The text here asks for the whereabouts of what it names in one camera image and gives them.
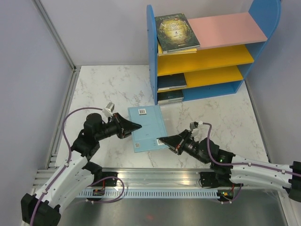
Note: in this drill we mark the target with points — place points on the blue pink yellow bookshelf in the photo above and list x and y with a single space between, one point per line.
229 47

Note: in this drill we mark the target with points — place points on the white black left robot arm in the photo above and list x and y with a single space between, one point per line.
46 206

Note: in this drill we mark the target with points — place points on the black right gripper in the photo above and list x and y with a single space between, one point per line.
173 142

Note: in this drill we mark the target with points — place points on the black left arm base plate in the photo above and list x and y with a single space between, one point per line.
101 179

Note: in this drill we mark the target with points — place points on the teal underwater book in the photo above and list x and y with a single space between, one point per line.
170 96

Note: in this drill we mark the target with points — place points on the pale grey Gatsby book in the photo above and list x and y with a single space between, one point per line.
171 88

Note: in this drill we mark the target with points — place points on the aluminium left frame post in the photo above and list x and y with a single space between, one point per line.
50 26

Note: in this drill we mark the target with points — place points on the white slotted cable duct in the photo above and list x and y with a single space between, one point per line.
151 193

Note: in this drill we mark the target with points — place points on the aluminium mounting rail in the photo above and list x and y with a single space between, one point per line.
183 178

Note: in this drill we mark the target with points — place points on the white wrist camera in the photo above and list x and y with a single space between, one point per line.
194 127
108 110

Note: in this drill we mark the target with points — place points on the yellow Little Prince book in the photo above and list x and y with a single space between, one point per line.
188 51

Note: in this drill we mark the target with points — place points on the dark navy blue book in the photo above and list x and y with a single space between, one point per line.
173 80

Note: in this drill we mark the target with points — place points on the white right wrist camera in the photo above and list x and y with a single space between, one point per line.
194 127

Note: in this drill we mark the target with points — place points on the green Alice Wonderland book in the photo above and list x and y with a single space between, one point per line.
175 33

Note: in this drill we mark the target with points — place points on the light blue barcode book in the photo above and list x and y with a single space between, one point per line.
147 137

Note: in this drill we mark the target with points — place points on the purple galaxy Crusoe book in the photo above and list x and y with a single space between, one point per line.
169 102

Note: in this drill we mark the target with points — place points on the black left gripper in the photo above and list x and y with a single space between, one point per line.
124 127

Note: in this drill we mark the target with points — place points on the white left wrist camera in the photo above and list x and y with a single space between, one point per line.
108 110

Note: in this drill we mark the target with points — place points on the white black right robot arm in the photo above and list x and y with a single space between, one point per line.
229 169

